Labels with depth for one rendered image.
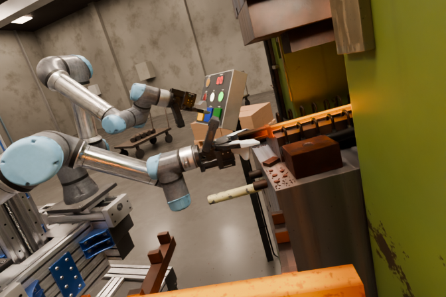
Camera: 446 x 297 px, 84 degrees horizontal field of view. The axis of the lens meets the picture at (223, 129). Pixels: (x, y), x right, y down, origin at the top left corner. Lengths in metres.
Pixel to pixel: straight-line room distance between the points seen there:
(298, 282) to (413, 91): 0.30
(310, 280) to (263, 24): 0.57
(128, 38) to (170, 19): 2.00
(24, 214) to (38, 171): 0.58
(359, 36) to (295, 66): 0.52
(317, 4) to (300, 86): 0.35
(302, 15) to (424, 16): 0.37
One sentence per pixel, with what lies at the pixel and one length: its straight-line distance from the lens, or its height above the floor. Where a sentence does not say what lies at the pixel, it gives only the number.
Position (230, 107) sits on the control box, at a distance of 1.16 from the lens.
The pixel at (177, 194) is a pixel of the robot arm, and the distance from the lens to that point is 0.82.
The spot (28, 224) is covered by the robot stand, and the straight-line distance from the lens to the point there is 1.34.
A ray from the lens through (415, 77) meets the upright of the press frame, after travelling 0.44.
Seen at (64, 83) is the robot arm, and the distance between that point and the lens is 1.17.
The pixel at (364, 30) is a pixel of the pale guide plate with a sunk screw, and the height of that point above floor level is 1.22.
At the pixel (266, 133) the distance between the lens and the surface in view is 0.79.
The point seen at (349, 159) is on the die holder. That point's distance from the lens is 0.72.
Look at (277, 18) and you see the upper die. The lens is 0.71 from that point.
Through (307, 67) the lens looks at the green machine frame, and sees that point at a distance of 1.00.
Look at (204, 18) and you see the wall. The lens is 9.64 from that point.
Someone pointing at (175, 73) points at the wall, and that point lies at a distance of 10.17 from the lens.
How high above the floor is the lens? 1.22
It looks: 14 degrees down
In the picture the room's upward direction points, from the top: 15 degrees counter-clockwise
